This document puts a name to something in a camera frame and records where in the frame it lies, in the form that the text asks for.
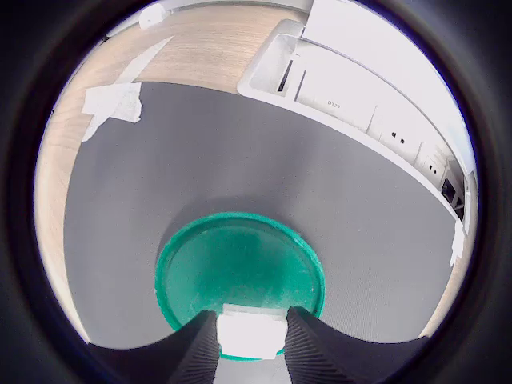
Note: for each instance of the small white plastic terminal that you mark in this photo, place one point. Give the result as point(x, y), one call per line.
point(252, 336)

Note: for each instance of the round green lid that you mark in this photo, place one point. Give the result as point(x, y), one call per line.
point(240, 260)

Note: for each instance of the white tape patch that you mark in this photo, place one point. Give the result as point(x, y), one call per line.
point(116, 100)
point(458, 244)

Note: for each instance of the dark grey mat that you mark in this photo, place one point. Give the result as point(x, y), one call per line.
point(240, 160)

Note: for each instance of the white wall socket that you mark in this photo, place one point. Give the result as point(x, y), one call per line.
point(396, 136)
point(432, 165)

